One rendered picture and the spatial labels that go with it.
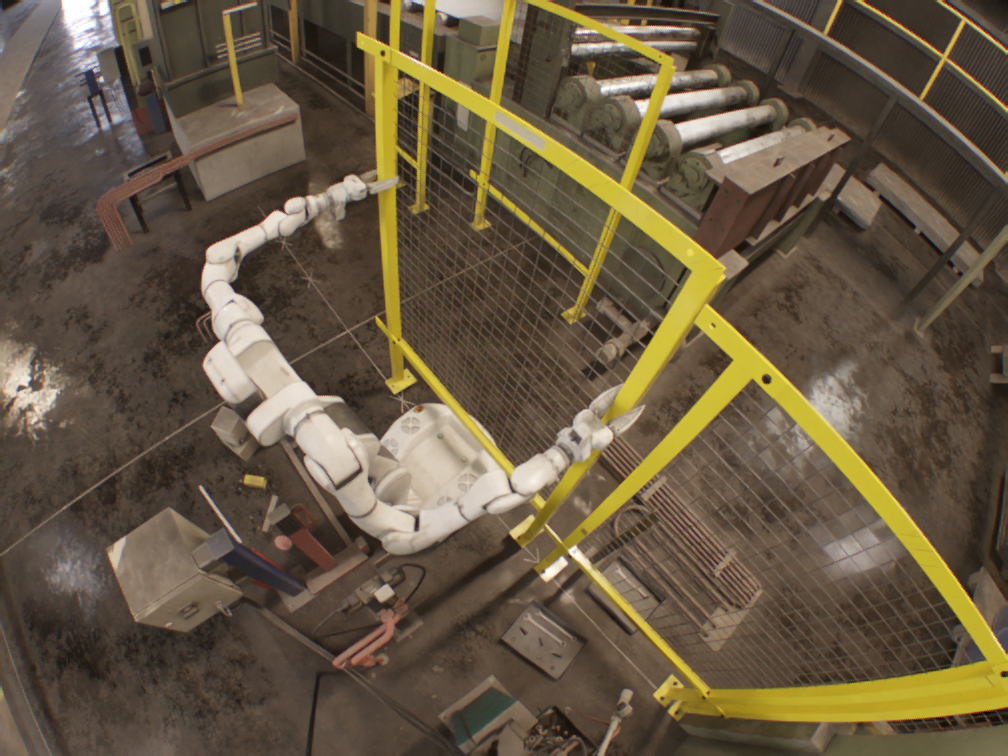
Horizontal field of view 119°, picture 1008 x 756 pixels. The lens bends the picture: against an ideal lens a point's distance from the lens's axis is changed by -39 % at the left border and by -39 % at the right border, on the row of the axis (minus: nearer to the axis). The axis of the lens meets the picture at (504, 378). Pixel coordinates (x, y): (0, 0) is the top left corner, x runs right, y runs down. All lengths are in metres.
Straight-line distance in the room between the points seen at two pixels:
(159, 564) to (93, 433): 1.85
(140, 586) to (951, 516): 5.27
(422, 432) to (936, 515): 4.08
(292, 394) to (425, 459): 1.39
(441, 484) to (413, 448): 0.22
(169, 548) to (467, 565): 1.43
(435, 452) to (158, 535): 1.31
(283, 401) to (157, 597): 0.95
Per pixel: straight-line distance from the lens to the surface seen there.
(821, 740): 1.95
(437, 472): 2.27
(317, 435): 0.94
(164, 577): 1.71
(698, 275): 0.90
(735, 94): 4.67
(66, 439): 3.59
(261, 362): 1.14
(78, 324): 4.18
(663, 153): 3.03
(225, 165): 4.47
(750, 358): 0.91
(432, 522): 1.12
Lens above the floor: 2.42
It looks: 56 degrees down
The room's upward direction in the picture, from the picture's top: 14 degrees clockwise
